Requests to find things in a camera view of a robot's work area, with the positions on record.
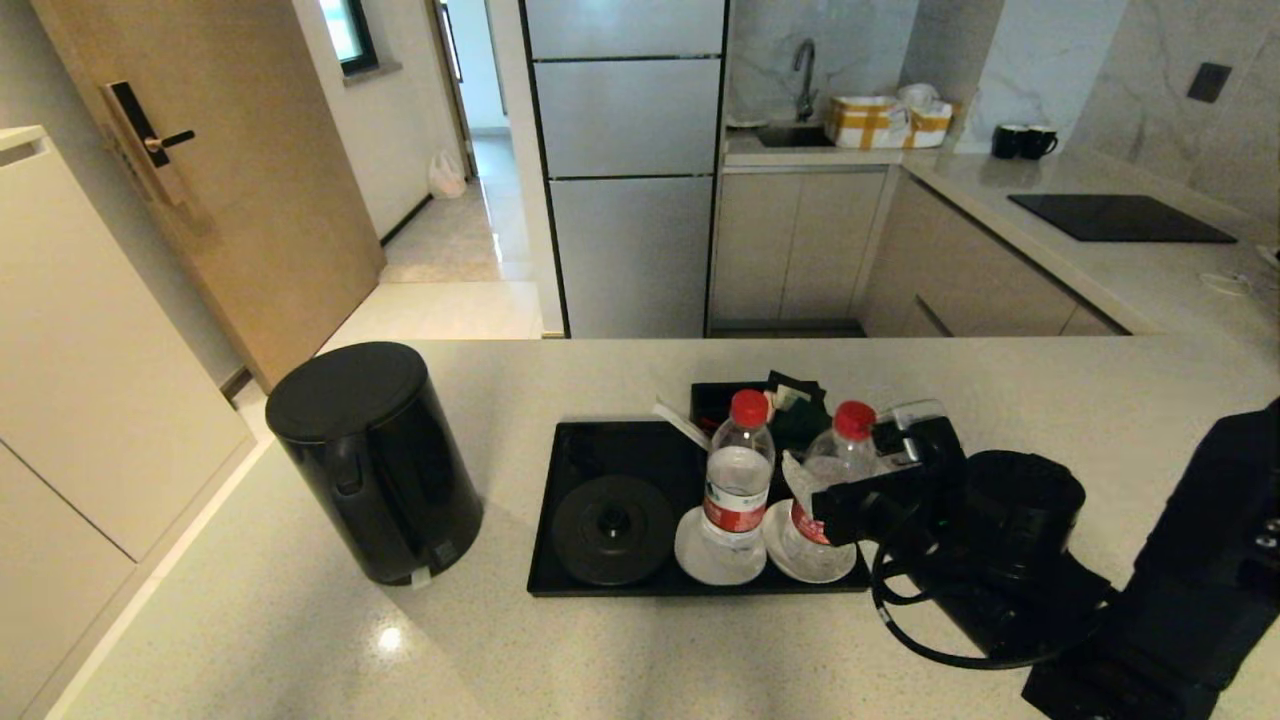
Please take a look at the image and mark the clear red-label water bottle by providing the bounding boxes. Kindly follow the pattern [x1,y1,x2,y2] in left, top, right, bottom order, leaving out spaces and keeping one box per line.
[698,389,776,563]
[783,400,880,582]

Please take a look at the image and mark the black electric kettle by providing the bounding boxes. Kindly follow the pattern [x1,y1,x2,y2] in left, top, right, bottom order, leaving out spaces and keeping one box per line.
[265,342,485,588]

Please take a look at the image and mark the dark green tea bag packets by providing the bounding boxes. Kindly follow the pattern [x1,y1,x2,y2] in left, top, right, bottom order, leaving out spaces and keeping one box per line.
[765,370,833,456]

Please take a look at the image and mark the black box of sachets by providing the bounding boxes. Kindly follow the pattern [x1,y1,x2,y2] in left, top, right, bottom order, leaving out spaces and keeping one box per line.
[688,380,843,501]

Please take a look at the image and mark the black round kettle base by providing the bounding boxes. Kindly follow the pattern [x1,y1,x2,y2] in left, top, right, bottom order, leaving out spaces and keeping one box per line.
[551,475,678,588]

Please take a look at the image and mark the white ceramic saucer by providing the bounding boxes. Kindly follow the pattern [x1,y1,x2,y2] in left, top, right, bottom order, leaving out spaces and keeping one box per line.
[672,504,767,587]
[760,498,859,585]

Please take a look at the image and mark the white wrapped stir stick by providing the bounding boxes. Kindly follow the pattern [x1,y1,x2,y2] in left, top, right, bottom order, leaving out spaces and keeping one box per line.
[652,398,713,451]

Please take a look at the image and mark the black rectangular serving tray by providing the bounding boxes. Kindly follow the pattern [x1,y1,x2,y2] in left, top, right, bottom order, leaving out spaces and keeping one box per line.
[527,418,874,599]

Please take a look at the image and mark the beige kitchen base cabinet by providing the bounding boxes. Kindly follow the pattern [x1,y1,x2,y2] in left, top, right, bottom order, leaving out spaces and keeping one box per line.
[710,165,1131,339]

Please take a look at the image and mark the silver grey refrigerator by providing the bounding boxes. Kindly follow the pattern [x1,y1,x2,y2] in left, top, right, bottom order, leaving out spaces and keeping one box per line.
[520,0,729,339]

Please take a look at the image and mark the steel kitchen sink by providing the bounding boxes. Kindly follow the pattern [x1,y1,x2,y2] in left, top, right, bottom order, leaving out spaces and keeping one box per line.
[755,122,836,149]

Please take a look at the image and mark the taped cardboard box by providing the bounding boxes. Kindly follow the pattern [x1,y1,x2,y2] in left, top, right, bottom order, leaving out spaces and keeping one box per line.
[824,92,956,151]

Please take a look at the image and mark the black induction cooktop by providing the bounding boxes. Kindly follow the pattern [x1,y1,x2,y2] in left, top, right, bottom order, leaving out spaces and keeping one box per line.
[1007,192,1239,244]

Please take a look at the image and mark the chrome kitchen faucet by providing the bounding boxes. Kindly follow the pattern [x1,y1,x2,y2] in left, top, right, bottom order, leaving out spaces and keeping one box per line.
[793,38,820,123]

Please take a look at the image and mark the white plastic bag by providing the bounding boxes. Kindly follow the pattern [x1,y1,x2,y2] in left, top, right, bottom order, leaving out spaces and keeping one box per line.
[428,150,468,199]

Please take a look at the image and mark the dark framed window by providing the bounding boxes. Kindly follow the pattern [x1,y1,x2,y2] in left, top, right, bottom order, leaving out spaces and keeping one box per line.
[318,0,379,77]

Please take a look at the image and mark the light wooden door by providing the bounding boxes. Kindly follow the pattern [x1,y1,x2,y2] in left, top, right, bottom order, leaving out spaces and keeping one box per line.
[30,0,387,396]

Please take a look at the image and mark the white tall cabinet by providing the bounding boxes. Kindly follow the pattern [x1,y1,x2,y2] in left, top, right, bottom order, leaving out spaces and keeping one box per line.
[0,125,257,720]

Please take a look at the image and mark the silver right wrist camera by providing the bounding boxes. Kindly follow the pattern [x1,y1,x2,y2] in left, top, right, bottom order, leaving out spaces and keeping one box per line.
[872,399,947,453]

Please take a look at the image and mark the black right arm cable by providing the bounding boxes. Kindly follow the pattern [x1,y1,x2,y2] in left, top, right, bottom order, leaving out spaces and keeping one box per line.
[871,538,1113,670]

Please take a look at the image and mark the dark wall switch plate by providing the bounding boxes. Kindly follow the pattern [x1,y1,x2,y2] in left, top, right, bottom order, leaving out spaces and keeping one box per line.
[1187,62,1233,103]

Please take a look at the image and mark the black door lock handle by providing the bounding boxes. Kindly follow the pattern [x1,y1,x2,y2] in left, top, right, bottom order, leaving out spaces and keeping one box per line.
[100,80,196,207]

